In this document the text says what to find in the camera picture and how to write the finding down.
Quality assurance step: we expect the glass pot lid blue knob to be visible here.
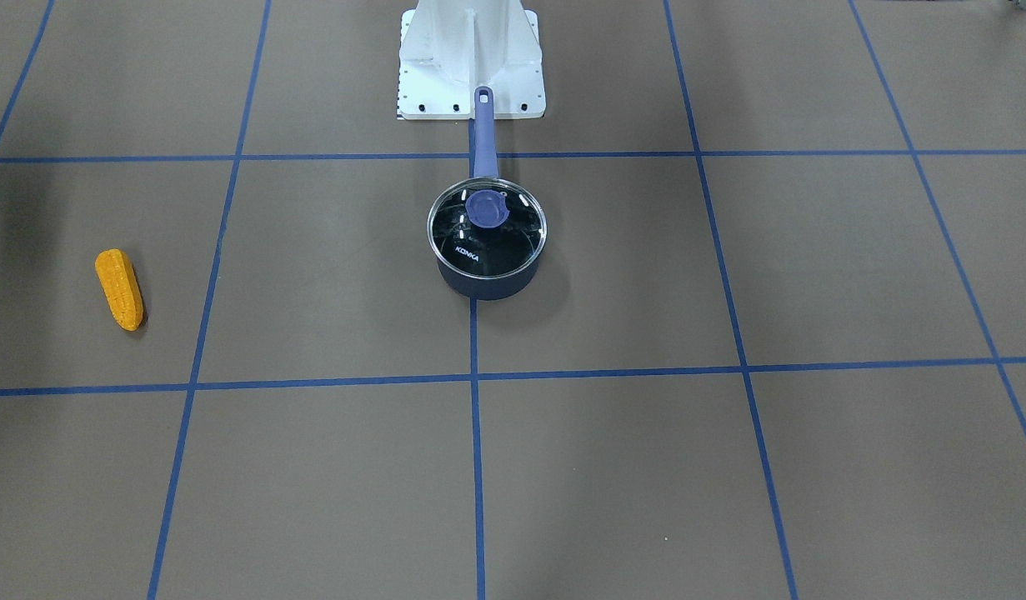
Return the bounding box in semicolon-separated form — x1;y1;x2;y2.
425;176;549;280

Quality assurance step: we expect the dark blue saucepan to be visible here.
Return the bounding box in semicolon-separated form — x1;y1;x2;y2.
433;85;542;301

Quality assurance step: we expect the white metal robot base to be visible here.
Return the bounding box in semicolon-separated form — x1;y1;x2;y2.
396;1;547;119

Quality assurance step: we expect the yellow plastic corn cob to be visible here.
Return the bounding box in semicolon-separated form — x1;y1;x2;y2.
94;249;144;332

